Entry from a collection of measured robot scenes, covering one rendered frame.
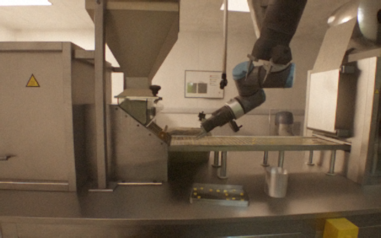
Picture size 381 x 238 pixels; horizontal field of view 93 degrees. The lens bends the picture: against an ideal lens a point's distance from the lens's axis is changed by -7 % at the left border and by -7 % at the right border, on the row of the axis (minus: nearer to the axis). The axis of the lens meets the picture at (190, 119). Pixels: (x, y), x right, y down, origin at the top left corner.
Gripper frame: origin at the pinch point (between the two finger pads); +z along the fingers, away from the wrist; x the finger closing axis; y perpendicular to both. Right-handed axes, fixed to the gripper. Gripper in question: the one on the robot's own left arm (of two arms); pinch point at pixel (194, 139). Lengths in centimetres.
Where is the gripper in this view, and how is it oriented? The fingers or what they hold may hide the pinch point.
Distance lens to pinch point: 87.5
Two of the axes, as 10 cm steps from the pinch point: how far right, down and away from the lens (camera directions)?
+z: -8.6, 5.2, -0.1
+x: 0.7, 1.0, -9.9
